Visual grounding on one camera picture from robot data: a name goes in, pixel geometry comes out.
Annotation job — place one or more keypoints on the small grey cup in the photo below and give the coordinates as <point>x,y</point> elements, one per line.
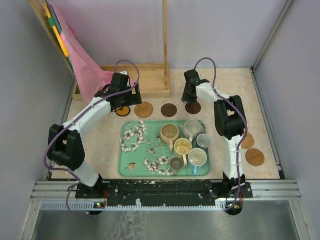
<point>176,164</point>

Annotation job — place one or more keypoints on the pink cloth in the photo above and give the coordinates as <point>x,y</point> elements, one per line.
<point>90,77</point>

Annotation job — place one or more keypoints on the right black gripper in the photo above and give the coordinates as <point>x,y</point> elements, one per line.
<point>185,99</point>

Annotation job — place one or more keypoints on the green floral tray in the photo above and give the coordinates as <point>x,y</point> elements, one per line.
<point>142,154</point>

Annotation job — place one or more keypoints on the dark brown wooden coaster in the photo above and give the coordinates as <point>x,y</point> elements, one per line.
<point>193,108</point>

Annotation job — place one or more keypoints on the yellow mug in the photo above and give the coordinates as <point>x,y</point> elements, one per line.
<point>182,148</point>

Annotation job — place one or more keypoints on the small blue-grey cup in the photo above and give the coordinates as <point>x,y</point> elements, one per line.
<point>204,141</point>

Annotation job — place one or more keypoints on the yellow green hanger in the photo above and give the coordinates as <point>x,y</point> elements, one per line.
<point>55,25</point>

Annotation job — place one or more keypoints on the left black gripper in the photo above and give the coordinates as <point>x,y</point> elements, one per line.
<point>134,99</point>

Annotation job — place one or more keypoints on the light brown wooden coaster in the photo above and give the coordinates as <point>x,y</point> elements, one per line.
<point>255,157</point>

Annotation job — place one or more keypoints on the white grey mug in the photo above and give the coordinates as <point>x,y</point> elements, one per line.
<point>191,129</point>

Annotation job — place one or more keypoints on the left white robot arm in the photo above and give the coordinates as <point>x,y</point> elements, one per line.
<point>65,142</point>

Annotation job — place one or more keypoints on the beige mug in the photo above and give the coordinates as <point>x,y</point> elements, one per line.
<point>169,134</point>

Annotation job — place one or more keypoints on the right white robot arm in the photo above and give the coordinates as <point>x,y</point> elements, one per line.
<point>230,123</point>

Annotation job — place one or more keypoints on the dark reddish wooden coaster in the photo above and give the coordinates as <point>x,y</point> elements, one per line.
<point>169,110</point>

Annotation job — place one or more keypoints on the woven rattan coaster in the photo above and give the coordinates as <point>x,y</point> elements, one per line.
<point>144,110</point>

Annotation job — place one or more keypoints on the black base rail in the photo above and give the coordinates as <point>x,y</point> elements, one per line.
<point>163,193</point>

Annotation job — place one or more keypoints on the light blue mug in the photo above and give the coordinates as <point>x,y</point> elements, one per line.
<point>196,159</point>

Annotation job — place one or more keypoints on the wooden rack stand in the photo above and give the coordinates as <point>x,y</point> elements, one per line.
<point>155,80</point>

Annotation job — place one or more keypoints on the light woven coaster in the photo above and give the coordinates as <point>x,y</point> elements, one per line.
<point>248,142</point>

